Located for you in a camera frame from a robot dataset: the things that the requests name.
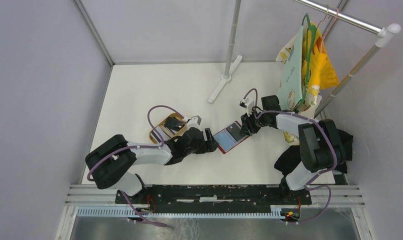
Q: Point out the black cloth pile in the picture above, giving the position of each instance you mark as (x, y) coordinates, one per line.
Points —
(289, 160)

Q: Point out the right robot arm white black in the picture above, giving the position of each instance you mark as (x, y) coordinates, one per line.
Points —
(320, 147)

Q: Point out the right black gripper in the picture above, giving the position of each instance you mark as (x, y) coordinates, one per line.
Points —
(247, 126)

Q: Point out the red card holder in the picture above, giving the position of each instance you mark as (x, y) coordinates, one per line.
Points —
(225, 141)

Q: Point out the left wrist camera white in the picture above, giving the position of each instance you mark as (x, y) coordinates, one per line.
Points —
(193, 122)

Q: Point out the wooden tray with cards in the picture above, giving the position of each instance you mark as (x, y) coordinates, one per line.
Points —
(172, 126)

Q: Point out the yellow hanging garment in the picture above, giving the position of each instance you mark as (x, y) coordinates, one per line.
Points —
(317, 71)

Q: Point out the green patterned hanging garment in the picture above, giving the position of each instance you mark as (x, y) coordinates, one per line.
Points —
(293, 93)

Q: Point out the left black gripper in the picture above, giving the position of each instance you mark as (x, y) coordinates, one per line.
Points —
(209, 145)

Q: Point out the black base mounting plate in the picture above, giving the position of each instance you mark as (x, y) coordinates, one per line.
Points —
(218, 199)

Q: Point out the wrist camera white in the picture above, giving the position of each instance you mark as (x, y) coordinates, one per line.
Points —
(193, 122)
(248, 104)

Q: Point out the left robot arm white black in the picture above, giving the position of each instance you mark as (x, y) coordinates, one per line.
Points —
(109, 163)

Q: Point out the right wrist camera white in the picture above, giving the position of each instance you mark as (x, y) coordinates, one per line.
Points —
(248, 104)

